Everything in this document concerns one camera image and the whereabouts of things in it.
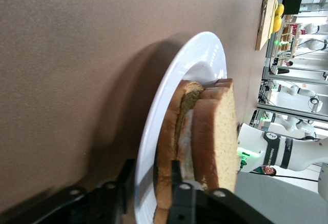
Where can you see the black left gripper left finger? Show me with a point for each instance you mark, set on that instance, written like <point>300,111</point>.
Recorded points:
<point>126,183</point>

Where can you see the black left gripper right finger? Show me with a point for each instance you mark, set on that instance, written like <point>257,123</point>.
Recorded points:
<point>183,203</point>

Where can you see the fried egg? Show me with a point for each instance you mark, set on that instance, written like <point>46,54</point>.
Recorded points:
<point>187,137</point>

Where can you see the brown sandwich top bread slice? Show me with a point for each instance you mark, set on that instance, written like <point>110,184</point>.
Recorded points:
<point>217,137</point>

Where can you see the pale blue round plate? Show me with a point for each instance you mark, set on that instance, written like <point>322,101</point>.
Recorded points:
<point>184,62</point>

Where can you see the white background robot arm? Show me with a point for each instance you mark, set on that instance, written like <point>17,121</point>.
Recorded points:
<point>299,92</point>
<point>297,125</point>

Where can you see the background person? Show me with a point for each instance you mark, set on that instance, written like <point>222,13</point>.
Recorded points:
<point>269,170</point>
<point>284,67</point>

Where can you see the wooden cutting board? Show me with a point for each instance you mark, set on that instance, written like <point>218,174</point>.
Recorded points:
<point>265,29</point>

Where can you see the oval yellow lemon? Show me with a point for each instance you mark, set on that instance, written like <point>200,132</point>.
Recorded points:
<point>277,24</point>

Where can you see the round yellow lemon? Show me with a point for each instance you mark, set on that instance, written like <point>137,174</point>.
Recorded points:
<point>279,9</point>

